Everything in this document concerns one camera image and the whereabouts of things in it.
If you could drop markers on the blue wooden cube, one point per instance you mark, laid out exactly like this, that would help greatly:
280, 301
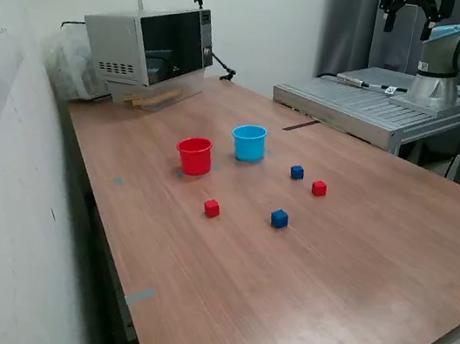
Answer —
297, 173
278, 219

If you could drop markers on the red wooden cube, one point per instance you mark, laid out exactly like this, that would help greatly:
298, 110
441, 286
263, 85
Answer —
211, 208
319, 189

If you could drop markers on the aluminium robot base table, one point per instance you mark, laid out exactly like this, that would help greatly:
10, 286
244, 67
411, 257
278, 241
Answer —
356, 105

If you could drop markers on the dark strip on table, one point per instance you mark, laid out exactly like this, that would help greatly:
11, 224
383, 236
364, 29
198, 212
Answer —
301, 126

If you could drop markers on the blue plastic cup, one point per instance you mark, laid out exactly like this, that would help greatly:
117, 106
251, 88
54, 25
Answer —
248, 148

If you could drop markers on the light wooden stick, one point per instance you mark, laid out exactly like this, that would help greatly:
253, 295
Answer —
168, 94
140, 103

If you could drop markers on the red plastic cup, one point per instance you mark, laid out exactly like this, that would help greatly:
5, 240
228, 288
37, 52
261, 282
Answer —
193, 159

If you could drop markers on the blue tape piece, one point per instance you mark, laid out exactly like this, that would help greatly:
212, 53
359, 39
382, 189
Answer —
178, 173

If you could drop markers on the silver microwave oven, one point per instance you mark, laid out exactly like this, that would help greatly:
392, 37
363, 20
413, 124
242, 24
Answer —
115, 42

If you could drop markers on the grey tape square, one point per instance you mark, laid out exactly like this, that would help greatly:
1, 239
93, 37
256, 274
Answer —
118, 181

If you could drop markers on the clear plastic bag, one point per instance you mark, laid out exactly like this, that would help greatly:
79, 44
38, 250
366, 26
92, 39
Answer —
67, 65

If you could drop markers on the long grey tape strip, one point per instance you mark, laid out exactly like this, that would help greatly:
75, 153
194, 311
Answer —
139, 296

